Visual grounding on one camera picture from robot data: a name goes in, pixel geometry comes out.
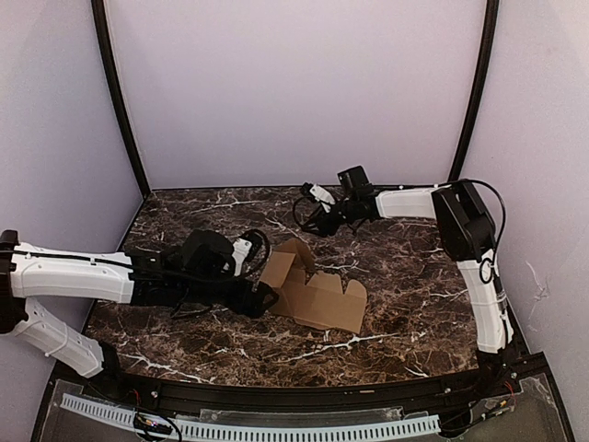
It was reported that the black camera cable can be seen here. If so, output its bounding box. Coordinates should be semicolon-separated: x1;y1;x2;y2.
169;228;272;321
293;181;323;231

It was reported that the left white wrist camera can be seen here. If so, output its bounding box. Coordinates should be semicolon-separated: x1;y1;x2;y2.
232;238;252;276

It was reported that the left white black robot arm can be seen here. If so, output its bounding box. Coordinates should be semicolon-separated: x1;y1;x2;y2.
1;229;279;401

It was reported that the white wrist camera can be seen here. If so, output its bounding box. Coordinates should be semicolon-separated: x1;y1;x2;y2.
309;184;336;206
232;238;252;276

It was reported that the black frame post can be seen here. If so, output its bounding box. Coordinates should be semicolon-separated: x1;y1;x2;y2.
447;0;500;181
90;0;151;199

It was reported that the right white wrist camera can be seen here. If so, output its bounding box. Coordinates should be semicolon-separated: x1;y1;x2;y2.
309;184;336;206

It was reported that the black front rail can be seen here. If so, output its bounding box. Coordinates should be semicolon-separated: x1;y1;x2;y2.
54;358;544;418

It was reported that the right black frame post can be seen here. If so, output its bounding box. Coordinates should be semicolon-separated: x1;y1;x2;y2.
447;0;500;181

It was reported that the white slotted cable duct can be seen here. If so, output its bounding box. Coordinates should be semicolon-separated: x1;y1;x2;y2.
60;393;441;441

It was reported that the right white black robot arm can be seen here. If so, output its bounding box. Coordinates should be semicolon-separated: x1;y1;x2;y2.
295;166;515;400

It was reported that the left black frame post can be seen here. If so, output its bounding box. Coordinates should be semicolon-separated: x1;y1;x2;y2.
90;0;151;199

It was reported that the brown cardboard box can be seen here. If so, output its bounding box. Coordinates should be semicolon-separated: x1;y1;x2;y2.
260;238;367;333

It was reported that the left black camera cable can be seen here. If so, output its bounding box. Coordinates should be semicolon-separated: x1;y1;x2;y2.
169;228;272;321

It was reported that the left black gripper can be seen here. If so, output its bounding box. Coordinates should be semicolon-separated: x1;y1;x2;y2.
179;272;278;318

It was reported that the right black camera cable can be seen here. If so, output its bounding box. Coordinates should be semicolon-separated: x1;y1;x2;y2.
293;181;323;231

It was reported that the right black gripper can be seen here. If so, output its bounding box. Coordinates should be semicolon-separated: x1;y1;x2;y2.
302;199;358;238

